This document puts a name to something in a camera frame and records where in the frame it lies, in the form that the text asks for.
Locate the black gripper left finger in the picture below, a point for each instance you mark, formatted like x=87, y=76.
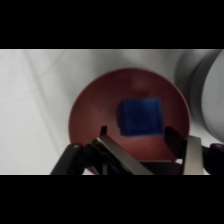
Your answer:
x=113, y=155

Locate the blue cube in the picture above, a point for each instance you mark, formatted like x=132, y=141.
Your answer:
x=141, y=116

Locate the grey bowl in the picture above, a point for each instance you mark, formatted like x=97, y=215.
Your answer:
x=206, y=96

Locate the pink bowl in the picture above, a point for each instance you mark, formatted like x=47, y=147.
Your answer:
x=96, y=106

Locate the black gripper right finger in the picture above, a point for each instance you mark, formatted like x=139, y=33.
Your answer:
x=193, y=156

